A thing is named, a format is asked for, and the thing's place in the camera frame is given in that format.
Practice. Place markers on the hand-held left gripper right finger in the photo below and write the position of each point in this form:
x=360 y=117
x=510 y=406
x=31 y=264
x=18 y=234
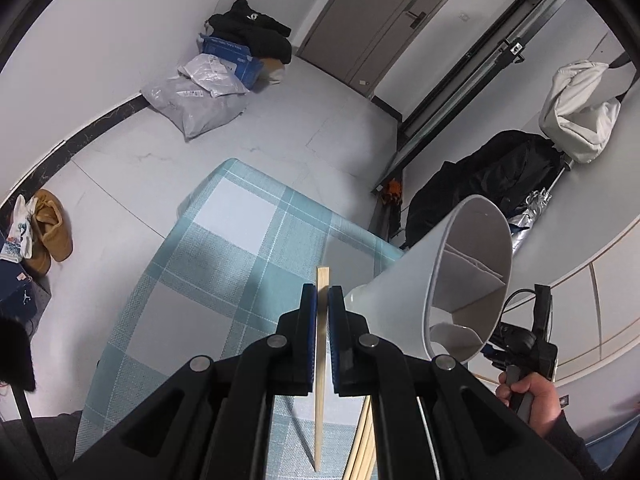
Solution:
x=334 y=340

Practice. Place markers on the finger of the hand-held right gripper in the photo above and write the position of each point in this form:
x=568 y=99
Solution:
x=494 y=354

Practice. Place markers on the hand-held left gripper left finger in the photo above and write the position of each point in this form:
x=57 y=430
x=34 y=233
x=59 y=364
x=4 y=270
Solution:
x=311 y=320

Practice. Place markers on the light wooden chopstick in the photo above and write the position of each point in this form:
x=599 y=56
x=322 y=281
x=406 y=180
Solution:
x=321 y=280
x=360 y=440
x=485 y=376
x=369 y=455

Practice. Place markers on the grey divided utensil holder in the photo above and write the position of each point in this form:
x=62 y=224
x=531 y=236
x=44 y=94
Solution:
x=400 y=300

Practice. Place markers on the person's right forearm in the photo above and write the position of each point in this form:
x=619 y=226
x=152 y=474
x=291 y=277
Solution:
x=575 y=450

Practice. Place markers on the white shoulder bag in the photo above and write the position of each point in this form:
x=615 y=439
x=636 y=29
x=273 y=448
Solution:
x=580 y=110

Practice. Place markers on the person's right hand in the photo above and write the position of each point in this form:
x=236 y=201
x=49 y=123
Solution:
x=545 y=405

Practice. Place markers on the white wardrobe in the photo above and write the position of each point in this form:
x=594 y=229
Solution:
x=610 y=310

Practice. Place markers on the teal plaid tablecloth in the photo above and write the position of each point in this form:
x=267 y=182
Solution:
x=225 y=260

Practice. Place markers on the blue floral cloth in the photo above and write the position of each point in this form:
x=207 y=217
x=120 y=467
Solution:
x=607 y=452

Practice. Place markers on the silver folded umbrella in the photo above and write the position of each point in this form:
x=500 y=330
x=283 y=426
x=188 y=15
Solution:
x=525 y=215

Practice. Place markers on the orange object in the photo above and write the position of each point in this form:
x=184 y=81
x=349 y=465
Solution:
x=392 y=191

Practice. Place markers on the black jacket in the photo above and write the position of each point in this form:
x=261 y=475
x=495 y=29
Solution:
x=475 y=180

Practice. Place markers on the grey plastic parcel bag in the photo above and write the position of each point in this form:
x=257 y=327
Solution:
x=195 y=110

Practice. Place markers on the brown cardboard box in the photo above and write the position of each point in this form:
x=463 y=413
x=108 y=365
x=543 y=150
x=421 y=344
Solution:
x=273 y=69

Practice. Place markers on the blue cardboard box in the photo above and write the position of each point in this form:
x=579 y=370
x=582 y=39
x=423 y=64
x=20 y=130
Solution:
x=252 y=72

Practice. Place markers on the white plastic parcel bag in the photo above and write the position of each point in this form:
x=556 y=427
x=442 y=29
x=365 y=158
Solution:
x=215 y=72

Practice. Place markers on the brown plush slipper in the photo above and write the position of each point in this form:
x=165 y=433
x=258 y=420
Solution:
x=52 y=225
x=37 y=260

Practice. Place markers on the dark cloth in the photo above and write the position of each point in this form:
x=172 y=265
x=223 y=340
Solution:
x=50 y=440

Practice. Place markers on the dark blue box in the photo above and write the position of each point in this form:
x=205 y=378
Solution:
x=20 y=300

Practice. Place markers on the black clothes pile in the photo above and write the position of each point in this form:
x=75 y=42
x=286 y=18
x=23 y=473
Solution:
x=250 y=30

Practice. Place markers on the black furry cover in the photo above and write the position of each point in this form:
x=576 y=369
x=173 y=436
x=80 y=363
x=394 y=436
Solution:
x=15 y=355

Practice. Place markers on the brown door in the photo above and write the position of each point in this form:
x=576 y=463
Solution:
x=370 y=20

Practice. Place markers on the white blue printed cloth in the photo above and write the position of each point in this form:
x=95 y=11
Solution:
x=20 y=225

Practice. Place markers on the black sliding door frame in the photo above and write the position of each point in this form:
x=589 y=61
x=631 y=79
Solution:
x=450 y=105

